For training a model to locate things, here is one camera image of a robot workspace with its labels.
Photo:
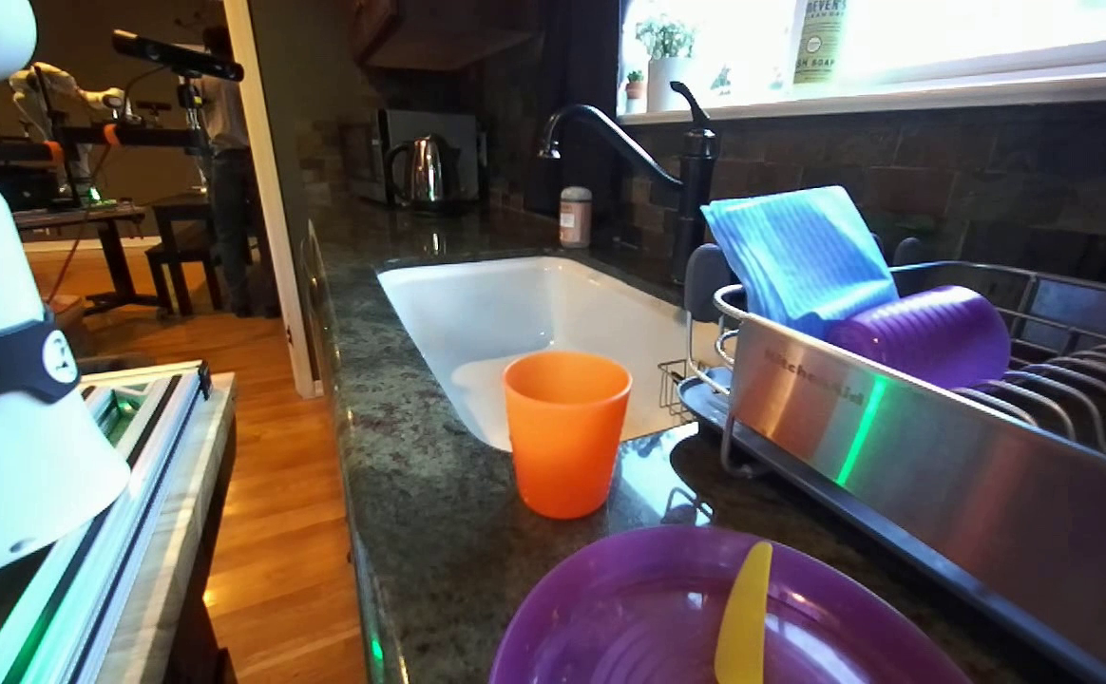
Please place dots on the purple plastic cup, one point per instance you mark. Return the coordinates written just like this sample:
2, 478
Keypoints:
923, 334

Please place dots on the white kitchen sink basin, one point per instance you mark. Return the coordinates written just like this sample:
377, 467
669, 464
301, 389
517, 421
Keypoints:
513, 309

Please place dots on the orange plastic cup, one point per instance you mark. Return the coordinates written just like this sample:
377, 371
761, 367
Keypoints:
569, 438

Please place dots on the orange label canister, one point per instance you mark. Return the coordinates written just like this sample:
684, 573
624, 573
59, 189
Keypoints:
574, 218

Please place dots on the steel kettle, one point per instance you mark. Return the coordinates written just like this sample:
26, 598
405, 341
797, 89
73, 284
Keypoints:
424, 172

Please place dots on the dark metal kitchen faucet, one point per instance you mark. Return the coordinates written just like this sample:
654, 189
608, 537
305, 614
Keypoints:
695, 175

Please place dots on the blue dish cloth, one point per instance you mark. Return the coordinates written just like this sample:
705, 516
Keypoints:
800, 253

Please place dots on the small windowsill ornament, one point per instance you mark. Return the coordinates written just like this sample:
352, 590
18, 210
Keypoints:
632, 91

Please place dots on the white pot with green plant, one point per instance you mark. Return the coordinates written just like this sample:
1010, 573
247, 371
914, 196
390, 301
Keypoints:
664, 77

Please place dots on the purple plastic plate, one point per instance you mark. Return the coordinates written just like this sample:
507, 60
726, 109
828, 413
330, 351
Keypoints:
629, 622

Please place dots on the yellow plastic utensil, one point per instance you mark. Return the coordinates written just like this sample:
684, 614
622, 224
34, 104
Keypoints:
742, 622

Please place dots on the person in background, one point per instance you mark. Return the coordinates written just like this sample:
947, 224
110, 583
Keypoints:
232, 213

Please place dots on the dark wooden chair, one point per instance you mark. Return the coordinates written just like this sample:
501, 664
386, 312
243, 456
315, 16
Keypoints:
185, 247

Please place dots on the green dish soap bottle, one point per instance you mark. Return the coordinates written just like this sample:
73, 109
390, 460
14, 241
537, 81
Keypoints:
821, 41

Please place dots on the steel dish drying rack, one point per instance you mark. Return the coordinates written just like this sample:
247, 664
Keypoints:
955, 479

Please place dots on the dark wooden table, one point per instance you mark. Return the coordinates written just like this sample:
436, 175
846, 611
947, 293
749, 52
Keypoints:
81, 218

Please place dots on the white door frame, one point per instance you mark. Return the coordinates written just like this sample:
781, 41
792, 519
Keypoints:
277, 231

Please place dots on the white window frame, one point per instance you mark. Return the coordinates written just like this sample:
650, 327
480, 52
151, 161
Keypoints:
904, 85

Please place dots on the metal robot stand frame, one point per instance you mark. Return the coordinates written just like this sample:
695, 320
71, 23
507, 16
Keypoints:
144, 505

